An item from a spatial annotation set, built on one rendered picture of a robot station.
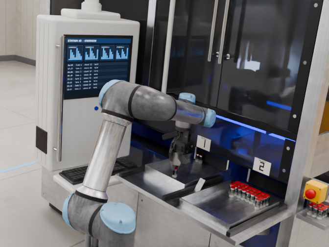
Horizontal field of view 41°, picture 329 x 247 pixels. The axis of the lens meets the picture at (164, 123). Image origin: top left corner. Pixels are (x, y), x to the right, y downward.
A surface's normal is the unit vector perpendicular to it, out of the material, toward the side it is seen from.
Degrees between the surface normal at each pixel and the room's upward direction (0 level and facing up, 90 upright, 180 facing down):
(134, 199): 90
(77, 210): 65
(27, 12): 90
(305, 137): 90
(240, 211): 0
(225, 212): 0
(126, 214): 7
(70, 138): 90
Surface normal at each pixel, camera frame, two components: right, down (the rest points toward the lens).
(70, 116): 0.66, 0.28
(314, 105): -0.71, 0.13
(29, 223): 0.10, -0.95
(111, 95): -0.49, -0.16
